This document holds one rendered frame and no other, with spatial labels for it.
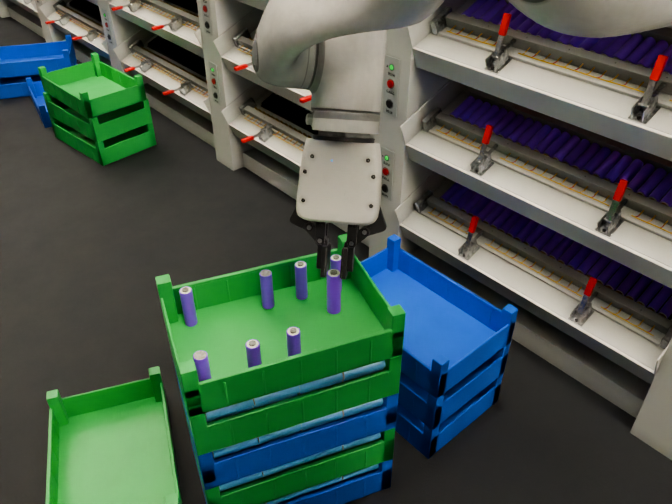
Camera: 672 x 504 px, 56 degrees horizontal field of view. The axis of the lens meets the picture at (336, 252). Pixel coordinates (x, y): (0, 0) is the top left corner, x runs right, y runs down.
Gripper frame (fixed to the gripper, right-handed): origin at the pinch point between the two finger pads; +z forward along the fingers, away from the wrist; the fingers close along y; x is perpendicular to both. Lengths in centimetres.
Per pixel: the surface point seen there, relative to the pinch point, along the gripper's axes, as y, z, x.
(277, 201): -30, 7, 99
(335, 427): 0.8, 26.6, 7.2
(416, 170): 9, -7, 63
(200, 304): -21.4, 11.3, 10.9
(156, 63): -84, -32, 138
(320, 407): -1.2, 22.2, 3.9
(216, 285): -19.0, 8.1, 10.9
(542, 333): 38, 23, 52
